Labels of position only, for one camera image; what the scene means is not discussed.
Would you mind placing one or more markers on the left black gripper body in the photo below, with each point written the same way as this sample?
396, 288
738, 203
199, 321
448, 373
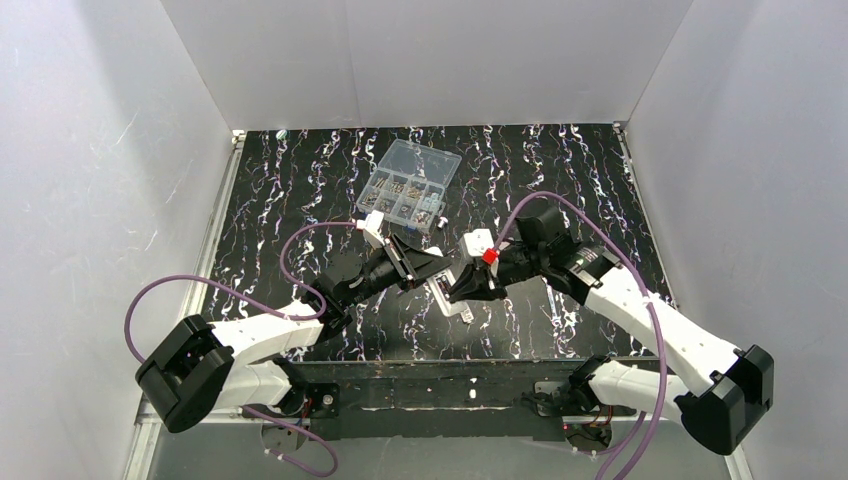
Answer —
403, 261

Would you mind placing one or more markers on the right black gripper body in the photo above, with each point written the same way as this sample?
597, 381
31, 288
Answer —
495, 274

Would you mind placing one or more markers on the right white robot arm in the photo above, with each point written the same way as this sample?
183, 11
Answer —
715, 390

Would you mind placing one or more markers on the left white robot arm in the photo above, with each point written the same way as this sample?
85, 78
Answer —
204, 366

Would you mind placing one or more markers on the clear plastic screw organizer box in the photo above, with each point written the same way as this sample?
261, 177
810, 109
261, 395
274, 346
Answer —
409, 184

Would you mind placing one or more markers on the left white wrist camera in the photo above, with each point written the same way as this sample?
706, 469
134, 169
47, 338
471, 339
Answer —
370, 227

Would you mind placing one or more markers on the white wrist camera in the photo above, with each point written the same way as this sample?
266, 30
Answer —
477, 248
370, 227

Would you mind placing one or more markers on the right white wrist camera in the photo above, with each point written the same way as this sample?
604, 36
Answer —
477, 248

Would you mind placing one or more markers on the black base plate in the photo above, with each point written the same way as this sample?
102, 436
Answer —
429, 399

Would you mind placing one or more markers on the aluminium rail frame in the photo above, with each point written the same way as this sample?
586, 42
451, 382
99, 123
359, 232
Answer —
291, 206

